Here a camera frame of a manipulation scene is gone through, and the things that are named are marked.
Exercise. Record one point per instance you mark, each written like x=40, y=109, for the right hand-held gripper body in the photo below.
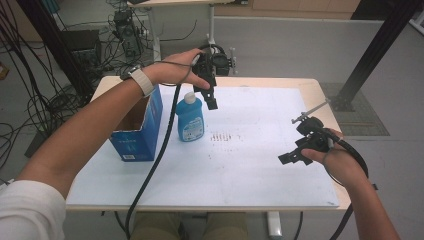
x=313, y=133

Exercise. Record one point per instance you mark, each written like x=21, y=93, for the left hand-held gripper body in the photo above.
x=221, y=61

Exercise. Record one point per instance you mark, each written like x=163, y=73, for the blue bottle with white cap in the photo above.
x=190, y=121

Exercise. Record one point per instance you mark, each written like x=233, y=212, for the blue cardboard box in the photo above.
x=141, y=140

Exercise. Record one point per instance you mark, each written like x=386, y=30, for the person's right hand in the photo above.
x=340, y=163

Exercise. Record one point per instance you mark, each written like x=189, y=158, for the person's left hand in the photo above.
x=170, y=71

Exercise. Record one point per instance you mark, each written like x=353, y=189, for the dark floor mat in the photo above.
x=363, y=120

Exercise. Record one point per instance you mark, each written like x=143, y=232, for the wristwatch with white band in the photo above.
x=142, y=81

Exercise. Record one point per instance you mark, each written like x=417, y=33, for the white table sheet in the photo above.
x=233, y=166

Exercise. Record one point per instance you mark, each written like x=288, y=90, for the white table leg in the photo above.
x=274, y=225

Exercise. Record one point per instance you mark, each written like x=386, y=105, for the black tape strip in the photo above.
x=375, y=186

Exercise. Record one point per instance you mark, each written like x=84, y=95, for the black flat box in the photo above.
x=81, y=43

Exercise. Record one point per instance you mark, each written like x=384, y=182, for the person's left leg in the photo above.
x=155, y=228

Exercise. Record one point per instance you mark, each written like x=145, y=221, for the white shirt sleeve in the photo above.
x=30, y=213

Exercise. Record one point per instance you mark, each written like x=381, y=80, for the black metal stand post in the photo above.
x=376, y=46

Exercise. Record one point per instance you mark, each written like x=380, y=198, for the dark stand post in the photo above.
x=53, y=43

